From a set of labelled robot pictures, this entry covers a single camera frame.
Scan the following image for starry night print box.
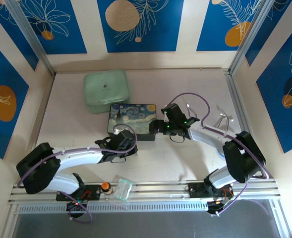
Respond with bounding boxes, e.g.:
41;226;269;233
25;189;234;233
107;103;158;142

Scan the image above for small orange cap bottle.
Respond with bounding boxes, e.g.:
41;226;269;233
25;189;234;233
101;181;114;196

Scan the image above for clear plastic bag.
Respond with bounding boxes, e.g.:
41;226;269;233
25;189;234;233
113;178;134;200

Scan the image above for mint green zip case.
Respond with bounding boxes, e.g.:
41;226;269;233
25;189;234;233
83;69;131;115

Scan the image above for slotted metal vent strip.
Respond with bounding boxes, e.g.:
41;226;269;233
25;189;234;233
16;201;278;214

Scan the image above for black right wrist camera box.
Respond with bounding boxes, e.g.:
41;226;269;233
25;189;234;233
160;103;187;124

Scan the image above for chrome wire loop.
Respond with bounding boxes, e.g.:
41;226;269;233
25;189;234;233
214;112;234;130
184;103;199;118

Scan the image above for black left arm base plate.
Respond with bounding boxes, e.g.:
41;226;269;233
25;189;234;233
56;184;102;202

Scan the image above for aluminium table edge rail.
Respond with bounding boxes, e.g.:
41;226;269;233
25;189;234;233
7;179;282;205

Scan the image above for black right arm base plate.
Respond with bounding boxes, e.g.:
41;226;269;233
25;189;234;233
187;181;234;199

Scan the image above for aluminium side rail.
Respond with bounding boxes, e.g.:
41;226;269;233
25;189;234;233
224;69;248;139

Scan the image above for aluminium frame post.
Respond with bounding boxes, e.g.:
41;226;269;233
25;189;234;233
228;0;280;75
4;0;56;76

